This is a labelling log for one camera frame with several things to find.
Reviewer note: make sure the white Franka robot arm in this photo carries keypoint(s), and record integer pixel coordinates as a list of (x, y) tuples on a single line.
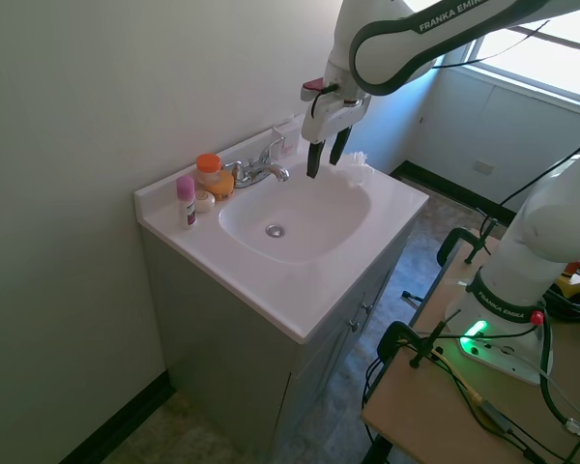
[(522, 232)]

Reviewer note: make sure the chrome faucet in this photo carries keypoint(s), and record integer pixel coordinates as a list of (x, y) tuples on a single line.
[(258, 170)]

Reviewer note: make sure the orange lidded clear jar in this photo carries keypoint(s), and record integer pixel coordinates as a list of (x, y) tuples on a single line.
[(209, 168)]

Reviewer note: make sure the black table clamp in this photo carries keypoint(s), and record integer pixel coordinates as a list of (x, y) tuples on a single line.
[(401, 340), (464, 241)]

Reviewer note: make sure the small white round jar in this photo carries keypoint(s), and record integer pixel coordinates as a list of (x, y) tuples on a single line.
[(204, 201)]

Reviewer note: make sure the chrome sink drain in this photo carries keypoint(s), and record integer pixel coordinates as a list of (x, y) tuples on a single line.
[(275, 230)]

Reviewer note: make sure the crumpled white tissue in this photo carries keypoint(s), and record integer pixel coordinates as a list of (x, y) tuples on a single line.
[(357, 165)]

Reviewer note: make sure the grey vanity cabinet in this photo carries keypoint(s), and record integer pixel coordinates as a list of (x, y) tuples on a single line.
[(270, 348)]

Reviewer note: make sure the window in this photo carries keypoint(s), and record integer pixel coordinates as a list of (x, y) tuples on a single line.
[(541, 43)]

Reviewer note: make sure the metal cabinet knob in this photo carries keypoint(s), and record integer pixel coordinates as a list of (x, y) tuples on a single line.
[(365, 306), (352, 324)]

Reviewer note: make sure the white sink countertop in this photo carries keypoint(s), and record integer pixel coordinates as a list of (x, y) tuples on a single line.
[(280, 241)]

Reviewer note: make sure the pink capped deodorant stick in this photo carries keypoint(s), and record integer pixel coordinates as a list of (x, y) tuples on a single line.
[(186, 202)]

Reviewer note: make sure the white wall outlet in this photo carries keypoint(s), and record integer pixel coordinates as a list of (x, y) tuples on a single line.
[(484, 166)]

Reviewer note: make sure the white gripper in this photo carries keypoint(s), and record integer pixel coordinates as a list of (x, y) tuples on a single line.
[(325, 115)]

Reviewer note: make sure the yellow emergency stop box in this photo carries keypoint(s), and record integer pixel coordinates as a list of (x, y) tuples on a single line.
[(572, 285)]

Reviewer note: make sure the orange cream jar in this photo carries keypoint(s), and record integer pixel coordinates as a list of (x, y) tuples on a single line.
[(221, 186)]

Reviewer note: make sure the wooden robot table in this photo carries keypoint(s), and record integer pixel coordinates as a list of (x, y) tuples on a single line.
[(473, 386)]

